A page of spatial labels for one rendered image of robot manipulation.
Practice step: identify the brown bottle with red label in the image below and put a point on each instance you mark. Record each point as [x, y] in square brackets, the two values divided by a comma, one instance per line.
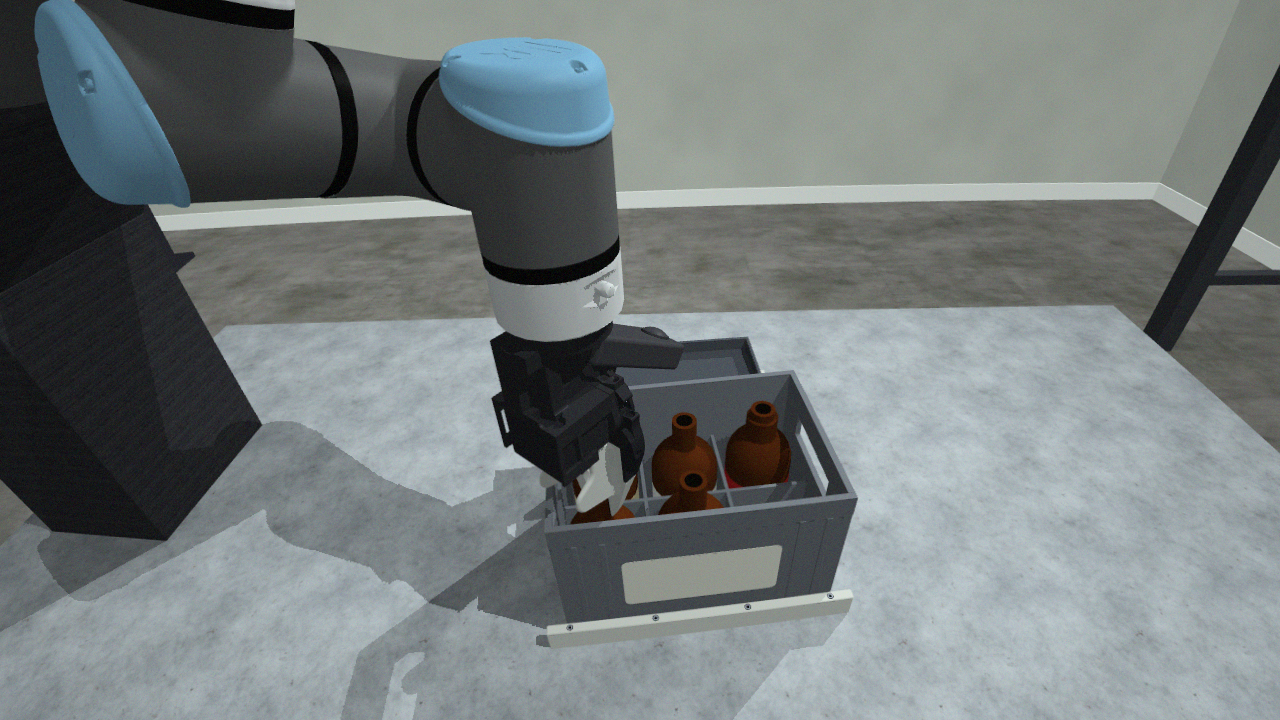
[758, 453]

